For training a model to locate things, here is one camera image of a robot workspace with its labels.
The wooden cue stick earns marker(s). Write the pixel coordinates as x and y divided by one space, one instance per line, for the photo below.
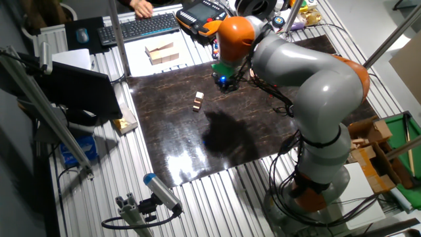
408 141

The black mouse pad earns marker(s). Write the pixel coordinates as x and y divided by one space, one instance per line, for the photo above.
70 42

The open cardboard box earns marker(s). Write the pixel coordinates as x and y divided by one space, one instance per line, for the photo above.
378 131

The grey computer mouse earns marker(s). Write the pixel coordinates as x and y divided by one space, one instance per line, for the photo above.
82 35

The silver camera with blue end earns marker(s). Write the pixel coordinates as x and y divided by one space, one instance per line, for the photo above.
161 191

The black camera bracket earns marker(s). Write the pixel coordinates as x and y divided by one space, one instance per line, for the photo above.
148 207

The black round yo-yo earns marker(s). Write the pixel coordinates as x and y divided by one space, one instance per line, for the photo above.
278 21

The black laptop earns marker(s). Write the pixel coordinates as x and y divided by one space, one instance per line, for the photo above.
82 92

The forearm with maroon sleeve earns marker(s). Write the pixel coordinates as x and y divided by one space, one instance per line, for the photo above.
125 2

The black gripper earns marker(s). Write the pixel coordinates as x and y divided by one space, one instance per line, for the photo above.
225 84

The brown cardboard sheet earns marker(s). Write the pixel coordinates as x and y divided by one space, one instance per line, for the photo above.
408 66

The silver camera on beam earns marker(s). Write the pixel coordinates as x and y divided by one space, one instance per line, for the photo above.
46 57

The slanted aluminium beam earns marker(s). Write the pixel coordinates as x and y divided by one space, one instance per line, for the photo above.
42 108

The box with gold foil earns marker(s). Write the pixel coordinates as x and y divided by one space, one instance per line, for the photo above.
126 120

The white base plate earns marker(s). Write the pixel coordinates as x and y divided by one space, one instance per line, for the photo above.
361 204

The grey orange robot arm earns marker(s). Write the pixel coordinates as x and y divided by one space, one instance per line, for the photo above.
325 92

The green mini billiard table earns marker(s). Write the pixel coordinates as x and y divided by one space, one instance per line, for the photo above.
399 131

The gold foil object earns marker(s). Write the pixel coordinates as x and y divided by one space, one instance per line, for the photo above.
310 17

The silver metal pole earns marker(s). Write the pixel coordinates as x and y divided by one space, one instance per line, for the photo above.
292 14
118 39
394 33
404 148

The green gripper mount plate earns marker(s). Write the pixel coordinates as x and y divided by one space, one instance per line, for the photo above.
223 69

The blue tissue pack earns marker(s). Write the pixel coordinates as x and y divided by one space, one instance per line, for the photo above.
79 151

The dark marble pattern mat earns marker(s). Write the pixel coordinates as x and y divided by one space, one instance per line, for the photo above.
171 145

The person's bare hand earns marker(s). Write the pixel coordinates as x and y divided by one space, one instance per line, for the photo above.
142 8

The large wooden block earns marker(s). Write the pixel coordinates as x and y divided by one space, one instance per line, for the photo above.
165 56
155 58
159 45
174 54

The triangle rack of billiard balls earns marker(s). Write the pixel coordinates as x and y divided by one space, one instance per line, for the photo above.
215 49

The small purple object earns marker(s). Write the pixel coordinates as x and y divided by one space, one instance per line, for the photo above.
297 26

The aluminium profile camera post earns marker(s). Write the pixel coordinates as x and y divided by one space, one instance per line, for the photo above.
131 214

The black computer keyboard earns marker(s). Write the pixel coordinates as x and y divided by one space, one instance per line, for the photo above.
138 28

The black filament spool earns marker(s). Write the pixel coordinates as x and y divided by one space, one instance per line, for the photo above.
255 6

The orange black teach pendant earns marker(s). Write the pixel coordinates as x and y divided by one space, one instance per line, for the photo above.
200 14

